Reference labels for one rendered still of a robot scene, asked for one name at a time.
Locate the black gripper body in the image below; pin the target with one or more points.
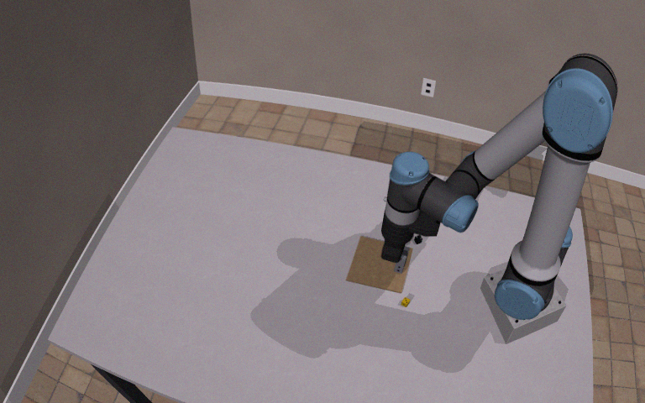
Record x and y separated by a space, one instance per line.
399 229

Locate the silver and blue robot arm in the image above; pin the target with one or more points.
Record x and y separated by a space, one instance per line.
575 113

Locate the brown square mat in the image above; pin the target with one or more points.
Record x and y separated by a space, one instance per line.
368 268

